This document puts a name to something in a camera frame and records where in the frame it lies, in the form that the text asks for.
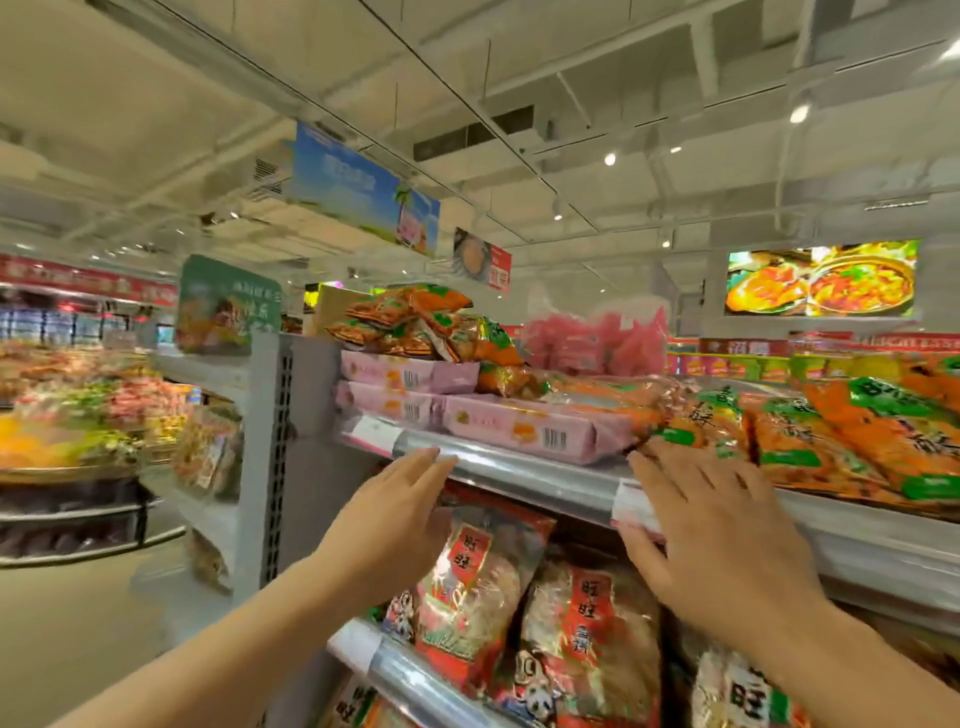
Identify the person's right hand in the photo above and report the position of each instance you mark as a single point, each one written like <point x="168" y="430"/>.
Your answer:
<point x="724" y="555"/>

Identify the person's left hand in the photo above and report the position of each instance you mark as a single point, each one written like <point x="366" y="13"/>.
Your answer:
<point x="382" y="536"/>

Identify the person's left fingers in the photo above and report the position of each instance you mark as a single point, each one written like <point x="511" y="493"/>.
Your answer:
<point x="421" y="472"/>

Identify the person's right thumb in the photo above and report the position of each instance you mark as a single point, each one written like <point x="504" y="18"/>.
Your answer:
<point x="637" y="553"/>

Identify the person's right forearm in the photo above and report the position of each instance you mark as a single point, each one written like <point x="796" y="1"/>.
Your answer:
<point x="862" y="675"/>

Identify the person's left forearm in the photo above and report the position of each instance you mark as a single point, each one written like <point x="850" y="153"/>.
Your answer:
<point x="210" y="660"/>

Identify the white shelf price label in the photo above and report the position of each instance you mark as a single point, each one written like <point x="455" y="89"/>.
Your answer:
<point x="634" y="510"/>
<point x="375" y="435"/>

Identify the pink flat snack box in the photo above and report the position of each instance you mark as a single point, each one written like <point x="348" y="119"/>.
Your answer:
<point x="525" y="427"/>
<point x="390" y="371"/>
<point x="386" y="405"/>

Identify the red rice cracker bag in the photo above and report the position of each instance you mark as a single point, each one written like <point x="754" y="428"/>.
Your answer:
<point x="592" y="645"/>
<point x="472" y="585"/>

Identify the grey metal shelf unit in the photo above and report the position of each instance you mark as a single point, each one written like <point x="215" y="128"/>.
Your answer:
<point x="300" y="487"/>

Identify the pile of orange snack packets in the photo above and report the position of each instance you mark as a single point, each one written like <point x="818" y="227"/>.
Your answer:
<point x="420" y="322"/>

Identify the brown cardboard box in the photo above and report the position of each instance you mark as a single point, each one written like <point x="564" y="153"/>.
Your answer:
<point x="334" y="307"/>

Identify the hanging clear snack bags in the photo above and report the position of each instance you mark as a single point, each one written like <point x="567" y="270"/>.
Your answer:
<point x="208" y="454"/>

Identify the pile of pink bags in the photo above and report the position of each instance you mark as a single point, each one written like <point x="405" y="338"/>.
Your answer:
<point x="600" y="341"/>

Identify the red hanging sign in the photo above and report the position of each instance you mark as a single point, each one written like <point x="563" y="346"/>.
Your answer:
<point x="484" y="261"/>

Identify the row of orange green packets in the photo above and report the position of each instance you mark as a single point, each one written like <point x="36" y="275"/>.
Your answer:
<point x="840" y="435"/>

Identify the row of yellow red boxes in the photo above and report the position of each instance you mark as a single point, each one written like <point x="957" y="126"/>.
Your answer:
<point x="780" y="360"/>

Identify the green shelf top sign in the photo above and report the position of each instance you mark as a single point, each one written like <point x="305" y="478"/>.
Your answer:
<point x="225" y="304"/>

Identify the blue hanging banner sign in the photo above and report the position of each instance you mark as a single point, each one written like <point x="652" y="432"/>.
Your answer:
<point x="360" y="187"/>

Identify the food picture display screen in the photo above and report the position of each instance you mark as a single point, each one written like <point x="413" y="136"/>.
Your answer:
<point x="821" y="279"/>

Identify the ceiling air vent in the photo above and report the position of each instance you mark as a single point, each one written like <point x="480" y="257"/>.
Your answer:
<point x="472" y="133"/>

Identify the round loose candy display stand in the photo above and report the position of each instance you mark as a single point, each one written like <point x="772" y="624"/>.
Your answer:
<point x="75" y="435"/>

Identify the red wall banner strip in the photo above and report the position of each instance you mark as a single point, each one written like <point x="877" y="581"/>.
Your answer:
<point x="82" y="279"/>

